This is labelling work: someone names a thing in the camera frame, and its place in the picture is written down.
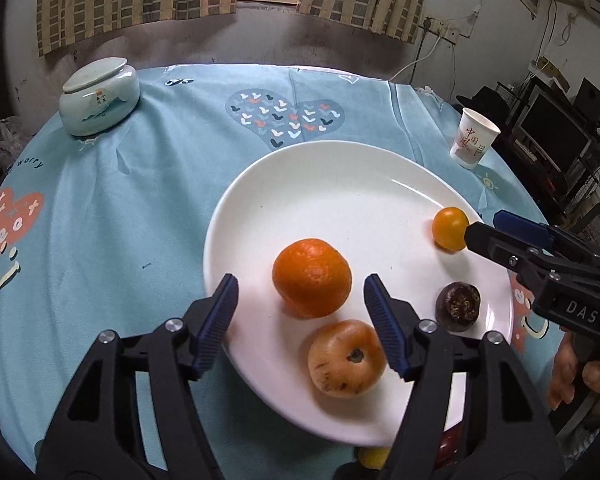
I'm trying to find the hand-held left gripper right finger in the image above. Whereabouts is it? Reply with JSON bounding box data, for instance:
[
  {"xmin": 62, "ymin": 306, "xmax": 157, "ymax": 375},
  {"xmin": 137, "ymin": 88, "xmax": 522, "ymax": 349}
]
[{"xmin": 362, "ymin": 273, "xmax": 566, "ymax": 480}]

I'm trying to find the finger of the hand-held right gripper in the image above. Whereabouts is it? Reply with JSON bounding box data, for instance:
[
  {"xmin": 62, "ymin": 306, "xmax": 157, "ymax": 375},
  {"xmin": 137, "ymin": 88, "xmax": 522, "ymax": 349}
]
[
  {"xmin": 492, "ymin": 210, "xmax": 600, "ymax": 263},
  {"xmin": 463, "ymin": 221, "xmax": 556, "ymax": 286}
]

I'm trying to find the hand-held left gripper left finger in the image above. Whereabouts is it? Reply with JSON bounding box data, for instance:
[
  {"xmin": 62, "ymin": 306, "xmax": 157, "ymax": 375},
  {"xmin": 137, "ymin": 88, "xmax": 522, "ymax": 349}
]
[{"xmin": 35, "ymin": 273, "xmax": 241, "ymax": 480}]

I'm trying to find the small orange tomato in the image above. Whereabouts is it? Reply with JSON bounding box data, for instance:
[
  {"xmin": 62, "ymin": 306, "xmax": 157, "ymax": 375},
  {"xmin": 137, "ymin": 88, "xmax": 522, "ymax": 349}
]
[{"xmin": 431, "ymin": 206, "xmax": 471, "ymax": 252}]

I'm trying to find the large striped tan pepino melon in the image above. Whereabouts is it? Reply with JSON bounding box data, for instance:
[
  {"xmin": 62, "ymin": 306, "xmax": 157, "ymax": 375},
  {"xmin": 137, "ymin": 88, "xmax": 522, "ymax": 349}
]
[{"xmin": 307, "ymin": 320, "xmax": 388, "ymax": 400}]

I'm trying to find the dark brown water chestnut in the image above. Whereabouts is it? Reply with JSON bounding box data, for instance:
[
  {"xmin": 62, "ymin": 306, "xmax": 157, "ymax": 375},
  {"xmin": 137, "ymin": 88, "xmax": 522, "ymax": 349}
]
[{"xmin": 435, "ymin": 282, "xmax": 482, "ymax": 332}]

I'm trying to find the orange mandarin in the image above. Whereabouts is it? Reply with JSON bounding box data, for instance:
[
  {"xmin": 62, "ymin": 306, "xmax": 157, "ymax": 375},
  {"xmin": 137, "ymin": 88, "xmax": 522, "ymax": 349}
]
[{"xmin": 272, "ymin": 238, "xmax": 353, "ymax": 319}]

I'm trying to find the white oval plate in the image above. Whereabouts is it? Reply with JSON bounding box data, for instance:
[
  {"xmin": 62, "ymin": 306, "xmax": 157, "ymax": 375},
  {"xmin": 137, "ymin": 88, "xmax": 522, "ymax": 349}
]
[{"xmin": 203, "ymin": 140, "xmax": 515, "ymax": 447}]

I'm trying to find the person's right hand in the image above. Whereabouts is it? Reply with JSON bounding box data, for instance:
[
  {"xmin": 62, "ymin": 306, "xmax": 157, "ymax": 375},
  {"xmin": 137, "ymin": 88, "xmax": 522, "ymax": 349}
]
[{"xmin": 547, "ymin": 330, "xmax": 600, "ymax": 416}]

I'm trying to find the white paper cup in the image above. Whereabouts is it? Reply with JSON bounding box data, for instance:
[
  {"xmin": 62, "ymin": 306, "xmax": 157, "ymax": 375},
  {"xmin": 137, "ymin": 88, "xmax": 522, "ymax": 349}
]
[{"xmin": 449, "ymin": 107, "xmax": 501, "ymax": 170}]

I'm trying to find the black computer monitor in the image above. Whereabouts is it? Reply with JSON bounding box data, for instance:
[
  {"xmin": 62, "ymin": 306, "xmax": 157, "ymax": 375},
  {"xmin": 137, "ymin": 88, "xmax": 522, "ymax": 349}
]
[{"xmin": 520, "ymin": 92, "xmax": 593, "ymax": 171}]

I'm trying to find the light blue printed tablecloth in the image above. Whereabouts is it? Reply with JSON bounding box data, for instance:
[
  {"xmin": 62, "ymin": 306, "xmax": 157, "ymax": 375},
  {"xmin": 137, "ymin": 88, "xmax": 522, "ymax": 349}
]
[{"xmin": 0, "ymin": 62, "xmax": 596, "ymax": 476}]

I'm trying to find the black hat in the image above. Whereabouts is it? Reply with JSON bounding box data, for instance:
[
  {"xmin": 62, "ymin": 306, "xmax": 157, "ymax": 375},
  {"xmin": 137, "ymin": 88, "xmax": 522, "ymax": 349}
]
[{"xmin": 457, "ymin": 86, "xmax": 511, "ymax": 121}]

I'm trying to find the black speaker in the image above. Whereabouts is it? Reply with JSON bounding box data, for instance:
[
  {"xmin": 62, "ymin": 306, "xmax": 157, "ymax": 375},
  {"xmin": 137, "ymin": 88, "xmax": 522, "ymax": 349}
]
[{"xmin": 572, "ymin": 78, "xmax": 600, "ymax": 121}]

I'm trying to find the yellow cardboard box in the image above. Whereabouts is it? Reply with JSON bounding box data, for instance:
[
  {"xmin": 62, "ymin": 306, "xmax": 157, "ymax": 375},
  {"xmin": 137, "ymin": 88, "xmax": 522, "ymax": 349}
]
[{"xmin": 530, "ymin": 57, "xmax": 571, "ymax": 88}]

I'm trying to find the pale green ceramic jar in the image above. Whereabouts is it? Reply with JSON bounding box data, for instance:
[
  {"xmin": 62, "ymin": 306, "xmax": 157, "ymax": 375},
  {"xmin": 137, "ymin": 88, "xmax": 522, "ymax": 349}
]
[{"xmin": 59, "ymin": 56, "xmax": 141, "ymax": 137}]

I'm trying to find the clear plastic bag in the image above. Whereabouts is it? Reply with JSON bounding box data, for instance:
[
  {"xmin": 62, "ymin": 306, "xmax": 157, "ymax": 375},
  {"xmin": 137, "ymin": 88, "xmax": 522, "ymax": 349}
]
[{"xmin": 0, "ymin": 117, "xmax": 31, "ymax": 171}]

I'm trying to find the white power cable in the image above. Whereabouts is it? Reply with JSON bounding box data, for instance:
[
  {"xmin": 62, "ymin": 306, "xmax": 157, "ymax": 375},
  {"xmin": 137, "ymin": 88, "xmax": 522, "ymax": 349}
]
[{"xmin": 389, "ymin": 35, "xmax": 440, "ymax": 83}]

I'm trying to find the white wall power socket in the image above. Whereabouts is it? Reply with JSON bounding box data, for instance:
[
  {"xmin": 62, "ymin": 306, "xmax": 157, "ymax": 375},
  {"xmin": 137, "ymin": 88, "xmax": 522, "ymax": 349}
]
[{"xmin": 420, "ymin": 17, "xmax": 461, "ymax": 43}]

